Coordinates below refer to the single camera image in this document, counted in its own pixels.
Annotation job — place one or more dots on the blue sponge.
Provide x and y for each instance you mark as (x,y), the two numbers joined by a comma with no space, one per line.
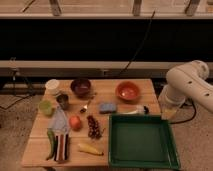
(105,108)

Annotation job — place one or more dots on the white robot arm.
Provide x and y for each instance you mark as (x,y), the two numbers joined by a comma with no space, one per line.
(186,81)

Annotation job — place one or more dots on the orange bowl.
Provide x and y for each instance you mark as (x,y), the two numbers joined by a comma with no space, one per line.
(127,90)

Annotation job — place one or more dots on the purple bowl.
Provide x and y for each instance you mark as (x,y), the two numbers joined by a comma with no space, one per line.
(80,87)

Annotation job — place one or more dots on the small spoon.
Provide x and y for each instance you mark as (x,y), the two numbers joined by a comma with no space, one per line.
(85,107)

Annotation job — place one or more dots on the dark grape bunch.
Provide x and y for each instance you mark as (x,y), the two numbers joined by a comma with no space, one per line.
(94,129)

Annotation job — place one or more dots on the white dish brush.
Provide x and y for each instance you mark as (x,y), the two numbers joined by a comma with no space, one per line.
(140,109)

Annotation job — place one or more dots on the dark metal cup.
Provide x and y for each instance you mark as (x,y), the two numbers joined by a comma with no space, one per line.
(63,101)

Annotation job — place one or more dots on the red apple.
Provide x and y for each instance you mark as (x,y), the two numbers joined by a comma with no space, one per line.
(75,123)

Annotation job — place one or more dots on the white cup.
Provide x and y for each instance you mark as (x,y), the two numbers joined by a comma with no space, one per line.
(52,86)

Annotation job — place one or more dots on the wooden table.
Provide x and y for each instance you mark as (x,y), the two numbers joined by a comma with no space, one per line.
(38,146)

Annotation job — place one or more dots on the green plastic tray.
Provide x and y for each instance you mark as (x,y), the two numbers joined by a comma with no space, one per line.
(138,141)

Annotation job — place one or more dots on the light blue cloth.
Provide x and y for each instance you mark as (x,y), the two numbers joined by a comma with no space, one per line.
(59,122)

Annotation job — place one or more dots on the green cup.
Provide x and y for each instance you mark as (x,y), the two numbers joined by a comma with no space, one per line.
(45,107)

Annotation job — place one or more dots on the yellow corn cob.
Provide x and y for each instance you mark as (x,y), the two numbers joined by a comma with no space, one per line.
(87,148)

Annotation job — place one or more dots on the green pepper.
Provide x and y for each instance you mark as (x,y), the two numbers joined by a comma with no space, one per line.
(51,137)

